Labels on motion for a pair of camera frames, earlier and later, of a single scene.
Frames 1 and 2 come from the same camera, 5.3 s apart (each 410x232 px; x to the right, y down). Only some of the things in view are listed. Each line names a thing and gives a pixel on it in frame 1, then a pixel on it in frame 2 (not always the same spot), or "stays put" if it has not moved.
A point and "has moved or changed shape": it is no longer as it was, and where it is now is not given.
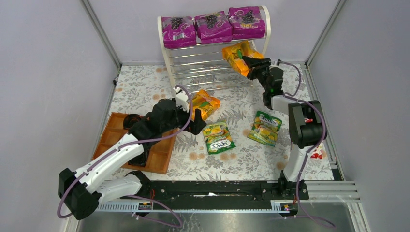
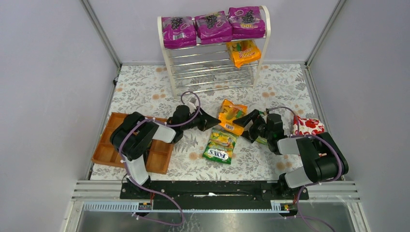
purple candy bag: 247,22 stays put
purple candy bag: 178,32 stays put
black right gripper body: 258,70 to 255,127
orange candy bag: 207,104 to 228,112
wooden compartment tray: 159,154 stays put
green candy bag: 218,137 has moved or changed shape
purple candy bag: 213,28 stays put
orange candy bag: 233,54 has moved or changed shape
